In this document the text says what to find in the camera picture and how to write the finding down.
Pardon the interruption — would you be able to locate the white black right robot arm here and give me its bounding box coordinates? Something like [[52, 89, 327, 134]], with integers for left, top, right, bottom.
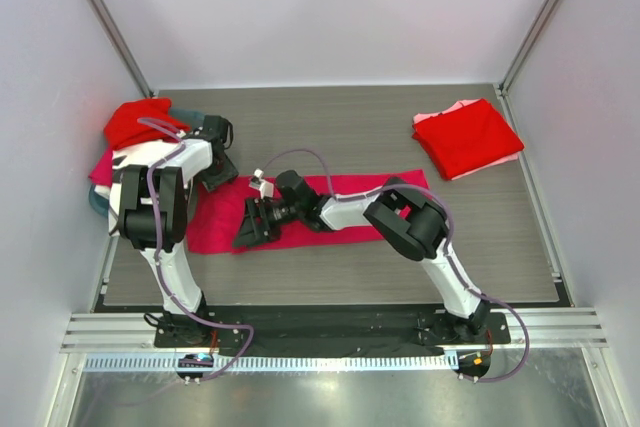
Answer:
[[232, 170, 490, 343]]

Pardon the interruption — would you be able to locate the red t shirt in basket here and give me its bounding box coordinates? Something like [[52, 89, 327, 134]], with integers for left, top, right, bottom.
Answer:
[[103, 98, 191, 151]]

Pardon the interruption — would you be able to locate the slotted white cable duct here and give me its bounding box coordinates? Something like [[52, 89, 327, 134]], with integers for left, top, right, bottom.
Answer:
[[84, 351, 458, 374]]

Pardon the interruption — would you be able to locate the left aluminium frame post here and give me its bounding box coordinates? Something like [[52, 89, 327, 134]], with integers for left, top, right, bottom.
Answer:
[[87, 0, 154, 98]]

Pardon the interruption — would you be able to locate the magenta pink t shirt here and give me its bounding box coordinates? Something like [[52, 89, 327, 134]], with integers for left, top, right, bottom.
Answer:
[[186, 170, 428, 255]]

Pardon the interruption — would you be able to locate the white black printed t shirt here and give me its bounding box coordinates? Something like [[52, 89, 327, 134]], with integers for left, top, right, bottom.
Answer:
[[98, 139, 212, 236]]

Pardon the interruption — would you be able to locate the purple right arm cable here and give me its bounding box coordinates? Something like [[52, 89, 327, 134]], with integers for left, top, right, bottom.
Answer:
[[262, 148, 531, 384]]

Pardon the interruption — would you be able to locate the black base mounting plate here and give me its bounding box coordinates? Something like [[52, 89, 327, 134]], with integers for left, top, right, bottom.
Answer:
[[143, 304, 511, 358]]

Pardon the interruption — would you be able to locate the aluminium front rail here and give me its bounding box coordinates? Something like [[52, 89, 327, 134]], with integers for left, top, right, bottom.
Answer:
[[61, 307, 608, 352]]

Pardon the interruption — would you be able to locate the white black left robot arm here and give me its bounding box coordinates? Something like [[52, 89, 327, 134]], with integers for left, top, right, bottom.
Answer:
[[108, 115, 238, 347]]

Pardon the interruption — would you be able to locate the folded red t shirt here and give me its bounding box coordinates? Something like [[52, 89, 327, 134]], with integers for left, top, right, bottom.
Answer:
[[412, 99, 526, 181]]

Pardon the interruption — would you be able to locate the right aluminium frame post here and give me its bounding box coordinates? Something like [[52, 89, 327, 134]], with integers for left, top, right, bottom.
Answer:
[[498, 0, 562, 96]]

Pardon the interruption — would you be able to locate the aluminium frame post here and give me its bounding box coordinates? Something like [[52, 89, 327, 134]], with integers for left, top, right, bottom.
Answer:
[[87, 0, 154, 98], [498, 0, 562, 96]]

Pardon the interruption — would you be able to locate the teal laundry basket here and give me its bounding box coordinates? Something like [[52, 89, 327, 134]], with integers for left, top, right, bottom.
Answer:
[[88, 107, 205, 218]]

